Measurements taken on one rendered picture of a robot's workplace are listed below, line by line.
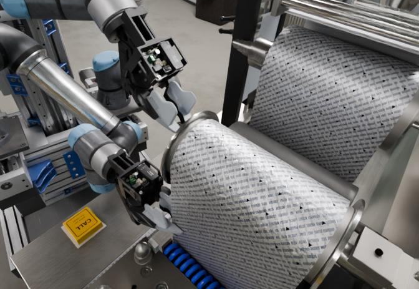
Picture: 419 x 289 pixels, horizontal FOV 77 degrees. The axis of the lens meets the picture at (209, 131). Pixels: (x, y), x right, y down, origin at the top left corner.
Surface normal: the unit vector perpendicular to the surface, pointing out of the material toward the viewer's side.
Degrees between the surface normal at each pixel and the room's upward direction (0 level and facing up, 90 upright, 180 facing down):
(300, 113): 92
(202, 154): 37
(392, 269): 0
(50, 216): 0
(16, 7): 97
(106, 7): 57
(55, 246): 0
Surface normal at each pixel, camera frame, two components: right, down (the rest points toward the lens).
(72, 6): 0.13, 0.66
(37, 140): 0.07, -0.74
